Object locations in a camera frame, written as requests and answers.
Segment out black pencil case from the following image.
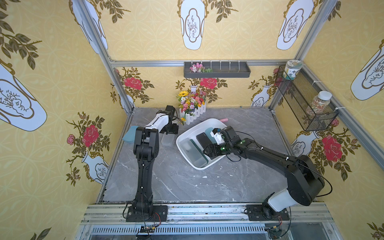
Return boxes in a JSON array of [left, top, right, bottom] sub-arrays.
[[196, 133, 212, 150]]

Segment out dark green pencil case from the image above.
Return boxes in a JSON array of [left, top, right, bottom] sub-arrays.
[[190, 139, 209, 168]]

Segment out clear plastic pencil case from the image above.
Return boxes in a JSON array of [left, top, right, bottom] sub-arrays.
[[161, 134, 176, 147]]

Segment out teal translucent pencil case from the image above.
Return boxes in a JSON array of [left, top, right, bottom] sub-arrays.
[[205, 128, 217, 144]]

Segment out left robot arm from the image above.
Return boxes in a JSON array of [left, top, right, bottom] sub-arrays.
[[127, 105, 179, 222]]

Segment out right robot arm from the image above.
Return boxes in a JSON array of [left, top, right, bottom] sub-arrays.
[[197, 126, 325, 214]]

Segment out white storage box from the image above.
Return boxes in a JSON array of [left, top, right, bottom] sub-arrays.
[[176, 118, 227, 170]]

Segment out flower pot with white fence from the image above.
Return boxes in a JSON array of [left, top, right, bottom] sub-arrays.
[[178, 91, 207, 125]]

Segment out pink flowers on shelf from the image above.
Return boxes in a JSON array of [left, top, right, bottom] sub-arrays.
[[190, 63, 213, 73]]

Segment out clear jar white lid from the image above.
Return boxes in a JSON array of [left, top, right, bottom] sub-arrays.
[[306, 91, 333, 116]]

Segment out jar with patterned label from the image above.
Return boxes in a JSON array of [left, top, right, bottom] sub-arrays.
[[282, 60, 303, 80]]

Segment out right circuit board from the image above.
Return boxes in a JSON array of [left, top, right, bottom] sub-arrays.
[[265, 228, 282, 240]]

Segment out circuit board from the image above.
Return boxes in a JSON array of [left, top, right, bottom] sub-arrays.
[[265, 228, 282, 240], [139, 225, 157, 234]]

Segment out left circuit board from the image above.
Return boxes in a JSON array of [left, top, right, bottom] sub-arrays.
[[139, 225, 157, 234]]

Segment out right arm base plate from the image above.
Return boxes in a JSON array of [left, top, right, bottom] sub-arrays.
[[244, 205, 291, 221]]

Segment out grey wall shelf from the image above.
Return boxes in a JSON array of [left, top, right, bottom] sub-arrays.
[[184, 61, 251, 79]]

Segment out black wire basket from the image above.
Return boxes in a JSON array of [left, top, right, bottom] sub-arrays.
[[276, 66, 339, 132]]

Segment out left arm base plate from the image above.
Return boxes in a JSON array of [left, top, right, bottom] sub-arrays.
[[126, 206, 168, 223]]

